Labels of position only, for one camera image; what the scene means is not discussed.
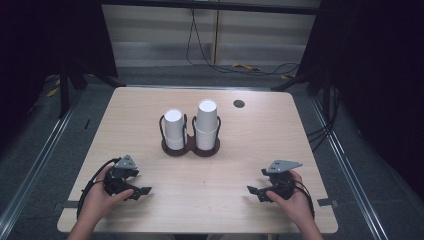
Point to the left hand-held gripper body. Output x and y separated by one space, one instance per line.
116 181

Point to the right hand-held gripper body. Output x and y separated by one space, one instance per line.
282 183

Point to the short white paper cup stack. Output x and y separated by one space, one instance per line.
174 130

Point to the dark double cup holder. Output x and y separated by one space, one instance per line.
190 148

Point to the person's left hand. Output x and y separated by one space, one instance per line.
96 200

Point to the person's right hand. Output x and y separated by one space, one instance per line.
298 206

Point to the grey tape strip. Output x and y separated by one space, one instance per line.
326 202
68 204

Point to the round dark table grommet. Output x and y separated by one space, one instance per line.
239 103

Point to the tall white paper cup stack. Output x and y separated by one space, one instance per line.
206 123

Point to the black metal stand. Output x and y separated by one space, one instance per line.
64 93
316 81

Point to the yellow floor strip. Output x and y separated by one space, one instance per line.
246 67
52 92

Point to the dark curtain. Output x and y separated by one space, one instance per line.
383 83
40 50

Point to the metal floor rail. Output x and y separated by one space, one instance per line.
33 160
346 166

